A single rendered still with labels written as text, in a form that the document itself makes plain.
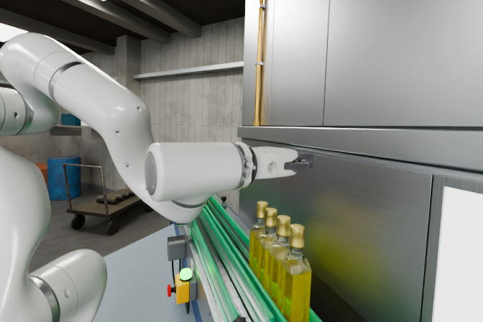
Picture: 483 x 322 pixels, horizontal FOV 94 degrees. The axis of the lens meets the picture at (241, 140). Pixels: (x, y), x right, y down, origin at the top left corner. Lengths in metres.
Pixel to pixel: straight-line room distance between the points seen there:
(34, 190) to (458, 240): 0.74
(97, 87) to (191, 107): 3.47
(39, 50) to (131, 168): 0.24
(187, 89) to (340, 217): 3.55
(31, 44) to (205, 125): 3.25
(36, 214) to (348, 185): 0.65
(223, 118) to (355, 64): 2.94
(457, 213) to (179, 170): 0.42
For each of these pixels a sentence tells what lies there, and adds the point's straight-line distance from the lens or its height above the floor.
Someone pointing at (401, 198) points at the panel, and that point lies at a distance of 0.53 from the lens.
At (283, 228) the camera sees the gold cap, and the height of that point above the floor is 1.31.
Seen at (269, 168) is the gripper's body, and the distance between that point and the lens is 0.40.
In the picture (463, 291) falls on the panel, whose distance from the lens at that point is 0.53.
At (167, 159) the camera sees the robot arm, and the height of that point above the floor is 1.51.
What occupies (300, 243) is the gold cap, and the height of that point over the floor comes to 1.30.
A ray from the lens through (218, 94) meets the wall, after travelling 3.55.
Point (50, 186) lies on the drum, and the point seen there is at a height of 0.28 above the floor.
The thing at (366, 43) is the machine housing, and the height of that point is 1.76.
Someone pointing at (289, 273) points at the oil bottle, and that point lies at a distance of 0.59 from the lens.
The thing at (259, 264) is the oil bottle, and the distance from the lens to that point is 0.72.
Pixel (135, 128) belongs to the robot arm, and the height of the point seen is 1.55.
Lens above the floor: 1.56
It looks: 3 degrees down
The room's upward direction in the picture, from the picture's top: 2 degrees clockwise
